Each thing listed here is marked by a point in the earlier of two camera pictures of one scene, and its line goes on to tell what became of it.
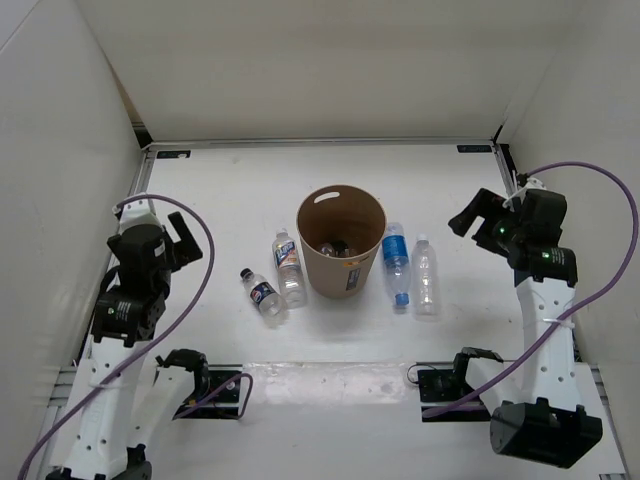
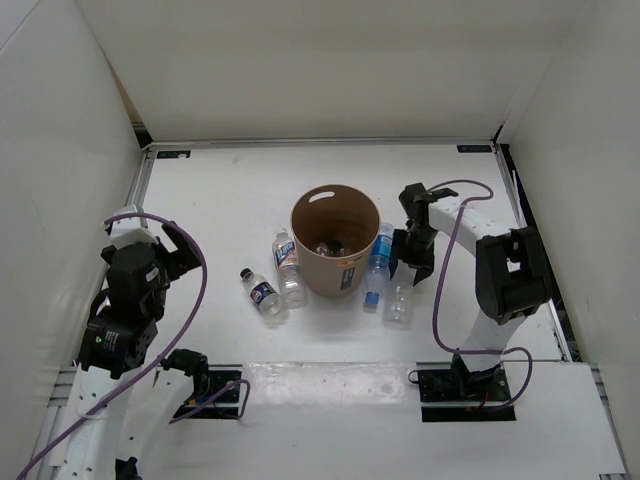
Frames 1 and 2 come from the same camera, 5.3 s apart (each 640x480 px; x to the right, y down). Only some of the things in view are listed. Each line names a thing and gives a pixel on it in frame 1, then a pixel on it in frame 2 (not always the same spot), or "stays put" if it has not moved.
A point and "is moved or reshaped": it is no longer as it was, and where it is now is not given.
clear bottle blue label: x=396 y=251 → x=379 y=267
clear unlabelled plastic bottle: x=425 y=279 is moved or reshaped
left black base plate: x=222 y=399 stays put
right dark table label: x=474 y=149 stays put
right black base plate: x=450 y=385 stays put
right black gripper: x=484 y=205 → x=424 y=263
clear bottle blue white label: x=290 y=276 stays put
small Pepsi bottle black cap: x=270 y=304 stays put
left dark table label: x=175 y=154 stays put
